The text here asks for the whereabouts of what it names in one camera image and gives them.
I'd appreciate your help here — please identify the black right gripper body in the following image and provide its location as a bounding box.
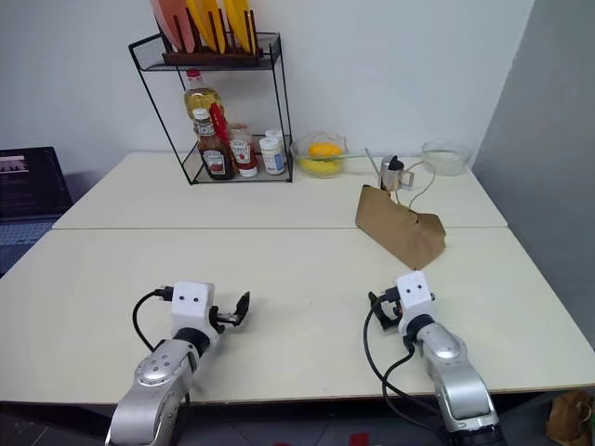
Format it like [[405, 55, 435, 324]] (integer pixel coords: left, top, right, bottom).
[[379, 286, 404, 327]]

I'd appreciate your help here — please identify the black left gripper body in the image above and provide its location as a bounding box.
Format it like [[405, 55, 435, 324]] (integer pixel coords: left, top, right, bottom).
[[209, 306, 238, 333]]

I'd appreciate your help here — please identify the brown paper bag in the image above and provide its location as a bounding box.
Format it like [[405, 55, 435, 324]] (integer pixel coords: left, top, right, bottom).
[[354, 183, 449, 271]]

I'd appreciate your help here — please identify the crumpled brown bag on floor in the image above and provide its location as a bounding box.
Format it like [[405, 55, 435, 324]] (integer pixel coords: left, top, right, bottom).
[[545, 390, 595, 446]]

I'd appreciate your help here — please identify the small steel pitcher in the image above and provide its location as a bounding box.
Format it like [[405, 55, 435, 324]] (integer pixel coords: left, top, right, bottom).
[[379, 154, 417, 192]]

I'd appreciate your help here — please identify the glass bowl with lemons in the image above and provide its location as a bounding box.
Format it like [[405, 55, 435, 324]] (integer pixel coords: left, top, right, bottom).
[[289, 131, 350, 180]]

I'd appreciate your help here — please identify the light green stick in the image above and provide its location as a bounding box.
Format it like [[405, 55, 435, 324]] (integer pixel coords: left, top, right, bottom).
[[324, 147, 383, 174]]

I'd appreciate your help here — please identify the large ketchup bottle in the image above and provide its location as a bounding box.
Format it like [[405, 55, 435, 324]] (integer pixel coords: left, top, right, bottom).
[[192, 108, 237, 182]]

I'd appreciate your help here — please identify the small ketchup bottle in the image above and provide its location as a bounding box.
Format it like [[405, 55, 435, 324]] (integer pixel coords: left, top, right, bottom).
[[228, 122, 260, 179]]

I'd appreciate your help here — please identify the white seasoning jar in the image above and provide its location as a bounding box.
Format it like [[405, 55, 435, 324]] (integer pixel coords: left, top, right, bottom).
[[264, 128, 287, 164], [258, 137, 286, 177]]

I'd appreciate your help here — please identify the empty glass bowl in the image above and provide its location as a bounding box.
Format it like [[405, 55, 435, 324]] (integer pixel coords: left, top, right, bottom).
[[421, 138, 473, 177]]

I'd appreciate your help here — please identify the cooking oil bottle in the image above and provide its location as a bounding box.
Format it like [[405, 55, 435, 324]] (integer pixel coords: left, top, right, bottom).
[[182, 69, 225, 127]]

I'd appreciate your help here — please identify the black laptop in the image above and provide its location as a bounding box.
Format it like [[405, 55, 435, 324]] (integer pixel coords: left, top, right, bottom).
[[0, 146, 74, 276]]

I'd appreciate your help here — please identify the brown wooden plate holder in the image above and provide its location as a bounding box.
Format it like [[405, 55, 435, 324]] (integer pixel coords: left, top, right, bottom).
[[161, 12, 262, 69]]

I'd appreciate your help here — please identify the yellow plate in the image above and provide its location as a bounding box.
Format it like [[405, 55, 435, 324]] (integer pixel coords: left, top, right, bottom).
[[185, 0, 230, 53], [221, 0, 259, 57]]

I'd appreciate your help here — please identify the pink plate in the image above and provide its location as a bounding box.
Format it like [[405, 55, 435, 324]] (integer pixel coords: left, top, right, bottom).
[[149, 0, 199, 54]]

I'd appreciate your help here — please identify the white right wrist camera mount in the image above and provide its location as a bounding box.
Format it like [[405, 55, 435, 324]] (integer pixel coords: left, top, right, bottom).
[[393, 270, 439, 327]]

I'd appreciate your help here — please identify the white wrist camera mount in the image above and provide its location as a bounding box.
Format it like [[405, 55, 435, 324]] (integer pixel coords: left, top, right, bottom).
[[169, 280, 217, 335], [393, 270, 439, 327]]

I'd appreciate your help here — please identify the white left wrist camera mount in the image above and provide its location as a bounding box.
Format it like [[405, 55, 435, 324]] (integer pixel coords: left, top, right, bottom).
[[169, 280, 217, 335]]

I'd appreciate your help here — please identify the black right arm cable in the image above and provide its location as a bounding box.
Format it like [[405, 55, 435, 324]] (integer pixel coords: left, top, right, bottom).
[[362, 296, 448, 440]]

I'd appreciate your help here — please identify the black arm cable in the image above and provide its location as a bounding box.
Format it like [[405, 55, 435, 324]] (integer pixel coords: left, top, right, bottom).
[[362, 296, 448, 440], [132, 283, 176, 352]]

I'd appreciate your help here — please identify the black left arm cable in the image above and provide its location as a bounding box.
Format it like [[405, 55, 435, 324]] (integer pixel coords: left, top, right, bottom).
[[132, 283, 176, 352]]

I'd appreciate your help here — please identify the black wire shelf rack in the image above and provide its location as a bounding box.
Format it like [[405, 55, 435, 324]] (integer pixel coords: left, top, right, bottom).
[[127, 31, 296, 187]]

